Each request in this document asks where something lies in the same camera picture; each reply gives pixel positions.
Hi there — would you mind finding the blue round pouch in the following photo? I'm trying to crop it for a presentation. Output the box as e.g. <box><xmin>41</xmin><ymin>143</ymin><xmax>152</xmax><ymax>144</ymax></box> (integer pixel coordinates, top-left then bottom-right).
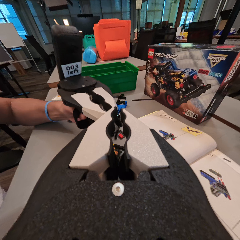
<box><xmin>82</xmin><ymin>46</ymin><xmax>98</xmax><ymax>64</ymax></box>

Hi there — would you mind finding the blue lego piece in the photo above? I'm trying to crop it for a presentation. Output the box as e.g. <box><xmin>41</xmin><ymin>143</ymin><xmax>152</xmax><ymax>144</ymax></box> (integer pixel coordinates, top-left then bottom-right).
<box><xmin>117</xmin><ymin>101</ymin><xmax>128</xmax><ymax>114</ymax></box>

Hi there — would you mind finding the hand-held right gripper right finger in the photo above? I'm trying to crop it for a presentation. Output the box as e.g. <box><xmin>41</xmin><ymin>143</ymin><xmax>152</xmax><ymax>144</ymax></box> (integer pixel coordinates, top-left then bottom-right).
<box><xmin>120</xmin><ymin>108</ymin><xmax>169</xmax><ymax>181</ymax></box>

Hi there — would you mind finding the green plastic container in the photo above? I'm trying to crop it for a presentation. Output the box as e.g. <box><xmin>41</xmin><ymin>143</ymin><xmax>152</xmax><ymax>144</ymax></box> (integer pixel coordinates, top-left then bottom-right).
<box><xmin>82</xmin><ymin>34</ymin><xmax>96</xmax><ymax>49</ymax></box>

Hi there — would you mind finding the person's left forearm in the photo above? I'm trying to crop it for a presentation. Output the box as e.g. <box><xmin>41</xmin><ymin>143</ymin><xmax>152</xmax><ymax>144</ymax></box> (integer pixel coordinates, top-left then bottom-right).
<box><xmin>0</xmin><ymin>97</ymin><xmax>50</xmax><ymax>127</ymax></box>

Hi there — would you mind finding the flame printed black lego piece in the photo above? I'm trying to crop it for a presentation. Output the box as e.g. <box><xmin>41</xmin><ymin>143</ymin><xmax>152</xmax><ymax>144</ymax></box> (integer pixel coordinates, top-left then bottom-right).
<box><xmin>112</xmin><ymin>144</ymin><xmax>125</xmax><ymax>163</ymax></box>

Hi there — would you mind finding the black chair seat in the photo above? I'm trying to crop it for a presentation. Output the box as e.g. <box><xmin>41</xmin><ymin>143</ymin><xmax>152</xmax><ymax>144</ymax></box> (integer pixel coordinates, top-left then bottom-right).
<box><xmin>0</xmin><ymin>146</ymin><xmax>24</xmax><ymax>173</ymax></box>

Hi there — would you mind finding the brown wooden post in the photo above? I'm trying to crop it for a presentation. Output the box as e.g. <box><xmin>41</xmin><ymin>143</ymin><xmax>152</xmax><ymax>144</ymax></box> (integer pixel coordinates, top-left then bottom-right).
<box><xmin>174</xmin><ymin>0</ymin><xmax>186</xmax><ymax>28</ymax></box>

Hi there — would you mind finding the open instruction booklet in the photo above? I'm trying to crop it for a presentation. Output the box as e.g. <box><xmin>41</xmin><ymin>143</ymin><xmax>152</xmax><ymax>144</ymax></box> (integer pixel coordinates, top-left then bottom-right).
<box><xmin>137</xmin><ymin>110</ymin><xmax>240</xmax><ymax>240</ymax></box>

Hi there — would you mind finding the black monitor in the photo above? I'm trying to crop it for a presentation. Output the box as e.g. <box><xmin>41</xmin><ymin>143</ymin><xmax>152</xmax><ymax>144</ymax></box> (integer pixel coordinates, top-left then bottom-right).
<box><xmin>187</xmin><ymin>18</ymin><xmax>217</xmax><ymax>45</ymax></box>
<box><xmin>71</xmin><ymin>14</ymin><xmax>101</xmax><ymax>36</ymax></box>

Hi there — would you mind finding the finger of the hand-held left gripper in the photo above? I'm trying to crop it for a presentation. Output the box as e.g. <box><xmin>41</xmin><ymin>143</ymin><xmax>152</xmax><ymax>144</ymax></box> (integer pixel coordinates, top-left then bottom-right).
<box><xmin>71</xmin><ymin>93</ymin><xmax>110</xmax><ymax>121</ymax></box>
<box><xmin>91</xmin><ymin>87</ymin><xmax>118</xmax><ymax>111</ymax></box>

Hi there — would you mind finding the orange box-shaped bag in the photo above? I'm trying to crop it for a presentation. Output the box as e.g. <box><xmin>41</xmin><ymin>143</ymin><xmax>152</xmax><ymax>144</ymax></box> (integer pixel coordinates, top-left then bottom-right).
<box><xmin>93</xmin><ymin>18</ymin><xmax>132</xmax><ymax>61</ymax></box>

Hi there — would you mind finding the pile of small lego pieces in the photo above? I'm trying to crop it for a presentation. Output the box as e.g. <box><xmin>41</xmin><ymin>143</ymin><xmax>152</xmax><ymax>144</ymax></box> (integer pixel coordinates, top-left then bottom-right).
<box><xmin>112</xmin><ymin>93</ymin><xmax>128</xmax><ymax>141</ymax></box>

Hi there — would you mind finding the white easel board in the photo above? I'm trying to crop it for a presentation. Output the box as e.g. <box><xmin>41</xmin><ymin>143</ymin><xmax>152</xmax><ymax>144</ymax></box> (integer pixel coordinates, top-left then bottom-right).
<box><xmin>0</xmin><ymin>22</ymin><xmax>42</xmax><ymax>74</ymax></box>

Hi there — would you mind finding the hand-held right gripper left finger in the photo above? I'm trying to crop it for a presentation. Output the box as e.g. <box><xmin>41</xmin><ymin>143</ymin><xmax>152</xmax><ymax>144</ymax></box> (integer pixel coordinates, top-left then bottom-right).
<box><xmin>69</xmin><ymin>107</ymin><xmax>120</xmax><ymax>181</ymax></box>

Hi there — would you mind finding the green plastic bin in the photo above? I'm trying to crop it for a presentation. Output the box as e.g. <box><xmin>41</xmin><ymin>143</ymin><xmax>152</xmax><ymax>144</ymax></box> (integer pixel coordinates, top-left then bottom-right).
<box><xmin>81</xmin><ymin>61</ymin><xmax>139</xmax><ymax>84</ymax></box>
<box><xmin>104</xmin><ymin>74</ymin><xmax>138</xmax><ymax>94</ymax></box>

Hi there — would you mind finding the blue wristband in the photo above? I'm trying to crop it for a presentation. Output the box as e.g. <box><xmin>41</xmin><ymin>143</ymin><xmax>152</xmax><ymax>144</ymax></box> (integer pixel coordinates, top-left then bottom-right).
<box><xmin>44</xmin><ymin>101</ymin><xmax>57</xmax><ymax>123</ymax></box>

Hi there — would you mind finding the person's left hand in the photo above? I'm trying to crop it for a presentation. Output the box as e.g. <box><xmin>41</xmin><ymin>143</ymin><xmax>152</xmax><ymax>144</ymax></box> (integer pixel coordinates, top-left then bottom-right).
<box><xmin>51</xmin><ymin>100</ymin><xmax>87</xmax><ymax>123</ymax></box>

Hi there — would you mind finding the black diagonal pole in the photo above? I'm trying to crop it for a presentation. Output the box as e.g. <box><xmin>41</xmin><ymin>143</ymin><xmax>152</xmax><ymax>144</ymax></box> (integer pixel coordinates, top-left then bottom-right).
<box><xmin>217</xmin><ymin>0</ymin><xmax>240</xmax><ymax>45</ymax></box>

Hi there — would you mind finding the lego truck set box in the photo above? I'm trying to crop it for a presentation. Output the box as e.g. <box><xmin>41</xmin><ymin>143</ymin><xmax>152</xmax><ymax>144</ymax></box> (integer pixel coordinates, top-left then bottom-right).
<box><xmin>144</xmin><ymin>43</ymin><xmax>240</xmax><ymax>125</ymax></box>

